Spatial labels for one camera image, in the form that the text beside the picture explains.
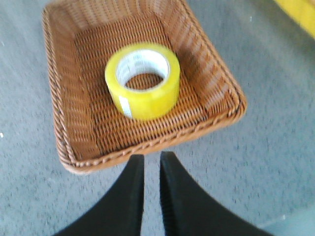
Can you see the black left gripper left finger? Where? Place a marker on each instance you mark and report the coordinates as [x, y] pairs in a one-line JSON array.
[[119, 212]]

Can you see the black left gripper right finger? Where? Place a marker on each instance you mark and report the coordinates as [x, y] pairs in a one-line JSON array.
[[187, 210]]

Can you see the yellow-green tape roll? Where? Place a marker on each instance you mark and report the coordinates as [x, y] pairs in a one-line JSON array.
[[139, 59]]

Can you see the yellow woven basket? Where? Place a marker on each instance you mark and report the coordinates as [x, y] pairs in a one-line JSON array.
[[302, 12]]

